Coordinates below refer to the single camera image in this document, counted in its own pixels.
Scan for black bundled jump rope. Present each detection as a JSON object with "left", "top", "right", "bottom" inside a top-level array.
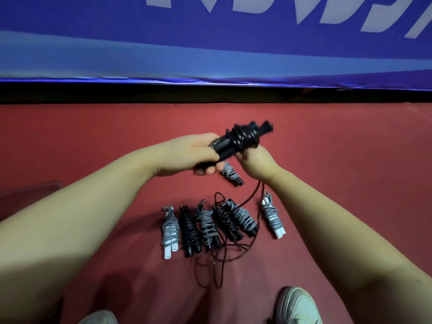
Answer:
[
  {"left": 212, "top": 203, "right": 244, "bottom": 242},
  {"left": 178, "top": 205, "right": 203, "bottom": 258}
]

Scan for person's left white shoe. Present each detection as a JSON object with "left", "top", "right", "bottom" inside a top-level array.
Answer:
[{"left": 78, "top": 310, "right": 119, "bottom": 324}]

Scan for blue banner with white letters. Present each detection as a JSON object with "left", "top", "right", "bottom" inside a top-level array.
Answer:
[{"left": 0, "top": 0, "right": 432, "bottom": 91}]

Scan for person's right forearm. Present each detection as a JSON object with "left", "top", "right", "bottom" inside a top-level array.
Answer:
[{"left": 269, "top": 165, "right": 432, "bottom": 324}]

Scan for person's white shoe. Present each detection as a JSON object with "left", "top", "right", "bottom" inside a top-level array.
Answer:
[
  {"left": 78, "top": 310, "right": 119, "bottom": 324},
  {"left": 274, "top": 286, "right": 323, "bottom": 324}
]

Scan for person's right hand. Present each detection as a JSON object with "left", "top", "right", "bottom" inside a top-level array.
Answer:
[{"left": 234, "top": 144, "right": 281, "bottom": 183}]

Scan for grey jump rope black handles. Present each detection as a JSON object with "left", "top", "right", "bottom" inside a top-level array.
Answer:
[
  {"left": 195, "top": 199, "right": 222, "bottom": 251},
  {"left": 225, "top": 198, "right": 259, "bottom": 238}
]

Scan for person's right white shoe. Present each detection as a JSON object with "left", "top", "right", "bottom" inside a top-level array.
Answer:
[{"left": 274, "top": 286, "right": 323, "bottom": 324}]

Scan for black jump rope with cord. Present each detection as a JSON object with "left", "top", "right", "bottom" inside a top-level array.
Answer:
[{"left": 190, "top": 120, "right": 274, "bottom": 289}]

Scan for grey jump rope white handles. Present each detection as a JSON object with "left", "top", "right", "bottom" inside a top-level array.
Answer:
[
  {"left": 161, "top": 204, "right": 181, "bottom": 260},
  {"left": 261, "top": 190, "right": 286, "bottom": 239}
]

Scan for person's left hand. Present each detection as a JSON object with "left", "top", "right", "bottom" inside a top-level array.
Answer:
[{"left": 151, "top": 133, "right": 226, "bottom": 178}]

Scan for small grey rope black handles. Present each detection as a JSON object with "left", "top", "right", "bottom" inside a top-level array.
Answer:
[{"left": 221, "top": 162, "right": 245, "bottom": 187}]

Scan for person's left forearm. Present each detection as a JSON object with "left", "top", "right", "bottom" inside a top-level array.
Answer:
[{"left": 0, "top": 145, "right": 156, "bottom": 324}]

